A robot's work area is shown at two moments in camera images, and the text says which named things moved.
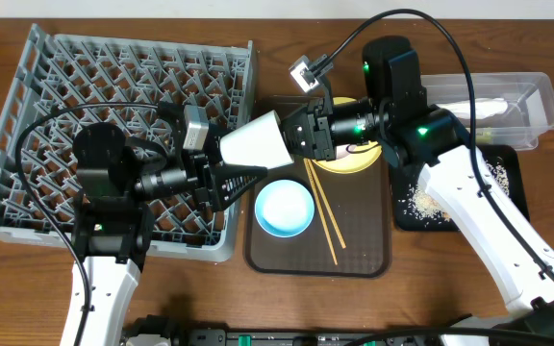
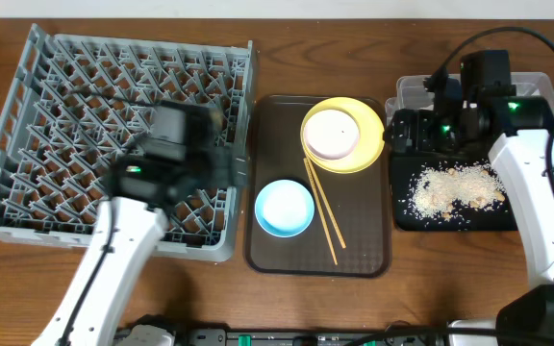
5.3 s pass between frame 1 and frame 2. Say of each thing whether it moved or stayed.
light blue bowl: stayed
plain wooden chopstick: stayed
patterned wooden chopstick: stayed
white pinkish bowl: moved
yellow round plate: stayed
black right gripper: moved
